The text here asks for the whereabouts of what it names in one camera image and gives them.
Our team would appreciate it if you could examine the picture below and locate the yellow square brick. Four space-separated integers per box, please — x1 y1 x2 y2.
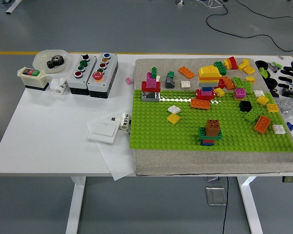
266 103 280 114
256 95 270 105
167 114 181 125

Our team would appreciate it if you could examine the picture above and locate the long light green brick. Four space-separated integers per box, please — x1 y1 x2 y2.
244 106 264 123

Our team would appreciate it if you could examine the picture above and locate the orange toy brick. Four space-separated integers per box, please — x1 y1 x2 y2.
222 76 235 90
253 115 271 134

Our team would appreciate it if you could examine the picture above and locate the black brick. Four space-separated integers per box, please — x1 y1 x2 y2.
238 100 252 113

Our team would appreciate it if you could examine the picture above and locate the pink brick stack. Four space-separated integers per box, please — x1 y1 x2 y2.
233 87 247 101

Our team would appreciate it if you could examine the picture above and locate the red yellow orange brick stack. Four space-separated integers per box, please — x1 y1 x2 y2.
223 56 239 71

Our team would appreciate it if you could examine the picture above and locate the dark green brick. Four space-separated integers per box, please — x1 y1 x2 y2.
213 60 227 76

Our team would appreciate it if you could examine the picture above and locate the yellow orange red brick tower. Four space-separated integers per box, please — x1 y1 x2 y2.
194 65 222 101

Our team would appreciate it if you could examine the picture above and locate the brown green blue brick stack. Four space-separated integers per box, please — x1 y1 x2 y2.
198 118 223 147

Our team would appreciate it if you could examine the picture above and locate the thick orange brick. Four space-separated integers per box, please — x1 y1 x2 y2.
190 98 210 111

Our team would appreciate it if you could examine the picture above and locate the flat orange brick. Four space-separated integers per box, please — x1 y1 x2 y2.
178 66 195 79

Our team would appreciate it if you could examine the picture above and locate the green toy baseplate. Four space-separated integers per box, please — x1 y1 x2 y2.
128 89 293 152

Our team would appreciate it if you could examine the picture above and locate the red pink grey brick tower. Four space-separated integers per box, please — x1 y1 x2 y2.
141 66 161 102

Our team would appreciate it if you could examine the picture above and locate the grey green tool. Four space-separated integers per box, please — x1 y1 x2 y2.
268 61 283 73

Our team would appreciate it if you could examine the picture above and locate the clear plastic bag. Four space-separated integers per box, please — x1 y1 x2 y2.
274 97 293 124

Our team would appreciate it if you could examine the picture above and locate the grey-brown mat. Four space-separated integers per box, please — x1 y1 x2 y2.
134 58 293 176

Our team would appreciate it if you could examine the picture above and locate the metal plate under table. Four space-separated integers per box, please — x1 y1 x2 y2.
204 176 224 183

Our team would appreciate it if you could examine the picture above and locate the white table leg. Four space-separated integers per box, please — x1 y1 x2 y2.
65 175 86 234
236 175 263 234

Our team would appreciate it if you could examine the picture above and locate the metal floor socket box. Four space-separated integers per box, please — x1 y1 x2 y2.
205 186 227 207

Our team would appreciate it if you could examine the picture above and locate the white printed cylinder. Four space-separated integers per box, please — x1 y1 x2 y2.
119 112 130 131

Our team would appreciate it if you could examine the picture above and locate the grey emergency-stop control box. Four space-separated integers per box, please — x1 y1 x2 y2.
87 52 119 99

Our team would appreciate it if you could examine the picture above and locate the white paper sheet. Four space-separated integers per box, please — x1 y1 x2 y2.
85 113 137 181

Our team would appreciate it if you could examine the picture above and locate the grey four-button control box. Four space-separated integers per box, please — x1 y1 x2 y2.
67 54 98 96

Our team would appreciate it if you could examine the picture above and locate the white pipe tee fitting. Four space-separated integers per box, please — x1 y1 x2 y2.
50 78 68 95

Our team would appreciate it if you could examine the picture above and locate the black metal gear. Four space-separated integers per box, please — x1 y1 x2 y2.
46 55 65 69

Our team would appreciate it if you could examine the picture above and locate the translucent white bowl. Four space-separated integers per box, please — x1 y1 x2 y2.
33 49 69 74

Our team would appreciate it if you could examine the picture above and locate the white desk leg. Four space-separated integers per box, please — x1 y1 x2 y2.
1 0 23 15

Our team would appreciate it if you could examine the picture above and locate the black floor cable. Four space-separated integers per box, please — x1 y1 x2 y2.
235 0 293 20
206 0 293 52

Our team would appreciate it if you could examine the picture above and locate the white floor cable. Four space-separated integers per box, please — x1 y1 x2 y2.
195 0 227 9

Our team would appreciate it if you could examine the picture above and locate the thin black hanging cable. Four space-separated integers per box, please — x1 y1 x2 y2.
222 176 229 234

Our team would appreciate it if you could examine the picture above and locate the white wall switch plate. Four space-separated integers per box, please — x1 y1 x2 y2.
87 120 118 144

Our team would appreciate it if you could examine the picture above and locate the cream red-green switch box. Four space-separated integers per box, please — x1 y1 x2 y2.
17 67 50 92

